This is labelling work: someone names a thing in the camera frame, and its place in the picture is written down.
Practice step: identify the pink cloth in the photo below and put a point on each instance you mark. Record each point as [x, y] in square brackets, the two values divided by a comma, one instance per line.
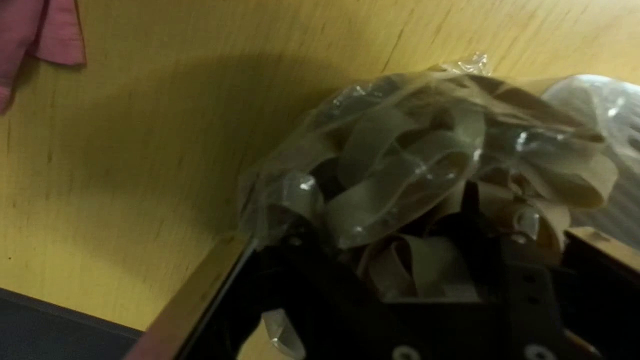
[53, 32]

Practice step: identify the clear rubber band bag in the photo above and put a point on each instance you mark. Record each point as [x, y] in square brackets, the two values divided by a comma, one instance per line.
[401, 153]

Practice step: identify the tan rubber band bunch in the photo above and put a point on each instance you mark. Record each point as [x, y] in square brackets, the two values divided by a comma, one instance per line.
[421, 267]

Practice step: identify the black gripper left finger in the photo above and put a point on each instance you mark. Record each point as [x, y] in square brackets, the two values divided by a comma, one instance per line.
[301, 312]

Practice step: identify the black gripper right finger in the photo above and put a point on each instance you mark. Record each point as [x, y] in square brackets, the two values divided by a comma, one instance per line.
[532, 292]

